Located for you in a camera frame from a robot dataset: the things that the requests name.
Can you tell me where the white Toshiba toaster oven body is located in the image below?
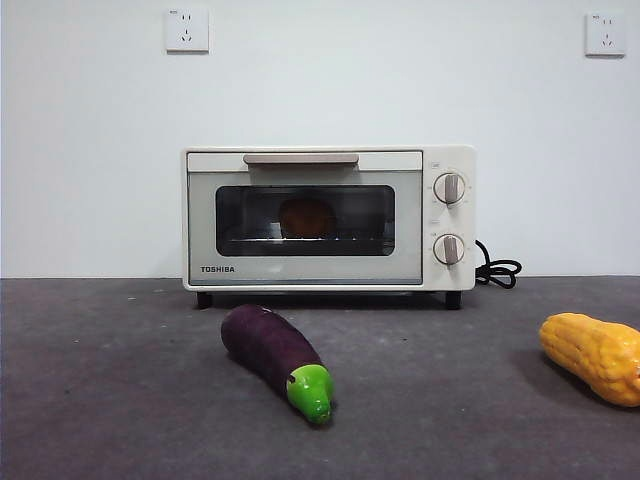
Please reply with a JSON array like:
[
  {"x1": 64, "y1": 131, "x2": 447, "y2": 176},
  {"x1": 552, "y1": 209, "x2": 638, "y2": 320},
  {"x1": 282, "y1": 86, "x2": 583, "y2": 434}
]
[{"x1": 181, "y1": 144, "x2": 477, "y2": 311}]

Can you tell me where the purple eggplant with green stem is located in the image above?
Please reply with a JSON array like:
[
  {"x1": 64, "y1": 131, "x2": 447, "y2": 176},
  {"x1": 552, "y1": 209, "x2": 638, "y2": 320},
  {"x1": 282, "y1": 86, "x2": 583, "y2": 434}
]
[{"x1": 221, "y1": 304, "x2": 335, "y2": 428}]

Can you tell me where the glass oven door with handle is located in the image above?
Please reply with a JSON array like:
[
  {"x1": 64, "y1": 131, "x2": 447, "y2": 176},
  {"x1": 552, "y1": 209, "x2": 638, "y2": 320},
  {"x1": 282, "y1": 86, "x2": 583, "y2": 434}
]
[{"x1": 186, "y1": 150, "x2": 425, "y2": 287}]

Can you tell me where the brown potato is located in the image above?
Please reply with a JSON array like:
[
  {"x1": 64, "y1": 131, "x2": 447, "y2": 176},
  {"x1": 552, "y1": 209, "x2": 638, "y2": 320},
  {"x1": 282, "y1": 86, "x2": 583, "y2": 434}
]
[{"x1": 278, "y1": 197, "x2": 337, "y2": 239}]

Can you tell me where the wire oven rack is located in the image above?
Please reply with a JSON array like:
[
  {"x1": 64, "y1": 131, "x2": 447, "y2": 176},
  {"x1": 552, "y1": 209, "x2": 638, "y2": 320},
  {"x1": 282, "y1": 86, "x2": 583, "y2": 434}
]
[{"x1": 227, "y1": 233, "x2": 387, "y2": 247}]

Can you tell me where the yellow corn cob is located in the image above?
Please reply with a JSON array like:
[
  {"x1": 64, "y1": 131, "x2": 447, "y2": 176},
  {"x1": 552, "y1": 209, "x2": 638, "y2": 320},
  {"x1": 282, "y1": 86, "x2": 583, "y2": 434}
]
[{"x1": 538, "y1": 312, "x2": 640, "y2": 409}]

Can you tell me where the white wall socket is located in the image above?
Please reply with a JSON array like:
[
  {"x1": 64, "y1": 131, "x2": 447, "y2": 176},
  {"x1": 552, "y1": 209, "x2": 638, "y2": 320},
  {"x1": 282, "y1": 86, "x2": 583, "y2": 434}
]
[
  {"x1": 584, "y1": 12, "x2": 627, "y2": 59},
  {"x1": 165, "y1": 6, "x2": 211, "y2": 55}
]

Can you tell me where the oven timer knob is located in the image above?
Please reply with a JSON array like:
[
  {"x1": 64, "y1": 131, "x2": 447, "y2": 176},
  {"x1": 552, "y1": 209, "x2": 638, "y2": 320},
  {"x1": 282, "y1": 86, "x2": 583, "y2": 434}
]
[{"x1": 432, "y1": 233, "x2": 467, "y2": 267}]

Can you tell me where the black oven power cable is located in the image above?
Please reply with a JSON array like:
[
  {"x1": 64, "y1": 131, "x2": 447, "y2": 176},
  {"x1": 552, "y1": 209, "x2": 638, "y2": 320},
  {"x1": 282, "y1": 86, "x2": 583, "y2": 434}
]
[{"x1": 473, "y1": 238, "x2": 522, "y2": 290}]

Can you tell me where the oven temperature knob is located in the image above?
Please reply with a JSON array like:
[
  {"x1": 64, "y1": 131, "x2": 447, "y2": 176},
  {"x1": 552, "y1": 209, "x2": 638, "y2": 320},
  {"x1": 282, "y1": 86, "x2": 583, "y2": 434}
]
[{"x1": 432, "y1": 172, "x2": 469, "y2": 207}]

